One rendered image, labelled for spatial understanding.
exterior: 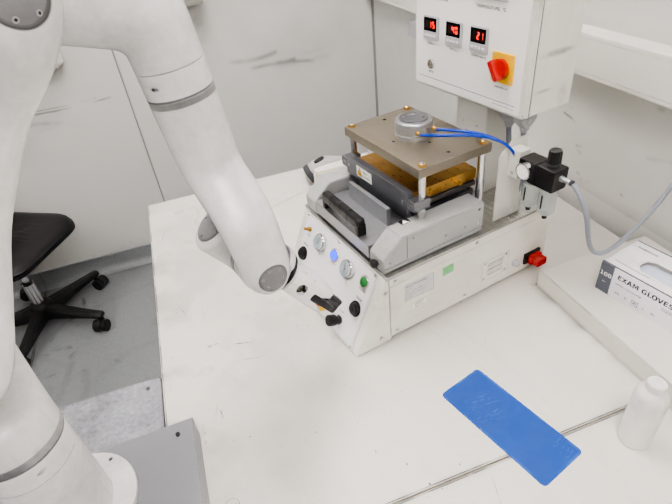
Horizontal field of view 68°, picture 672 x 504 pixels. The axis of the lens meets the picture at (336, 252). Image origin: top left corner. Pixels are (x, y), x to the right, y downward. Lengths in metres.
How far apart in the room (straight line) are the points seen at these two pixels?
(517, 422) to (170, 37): 0.81
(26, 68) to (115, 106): 1.98
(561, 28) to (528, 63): 0.08
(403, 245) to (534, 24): 0.44
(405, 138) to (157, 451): 0.74
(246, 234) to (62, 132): 1.96
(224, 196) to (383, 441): 0.51
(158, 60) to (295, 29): 1.91
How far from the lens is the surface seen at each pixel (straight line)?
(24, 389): 0.78
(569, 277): 1.23
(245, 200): 0.71
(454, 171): 1.08
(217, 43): 2.49
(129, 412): 1.11
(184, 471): 0.92
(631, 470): 0.99
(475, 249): 1.10
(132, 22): 0.65
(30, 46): 0.55
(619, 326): 1.14
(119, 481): 0.95
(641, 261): 1.20
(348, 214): 1.01
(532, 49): 1.00
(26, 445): 0.77
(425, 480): 0.91
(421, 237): 0.98
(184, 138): 0.70
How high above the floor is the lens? 1.55
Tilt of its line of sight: 36 degrees down
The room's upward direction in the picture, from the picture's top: 7 degrees counter-clockwise
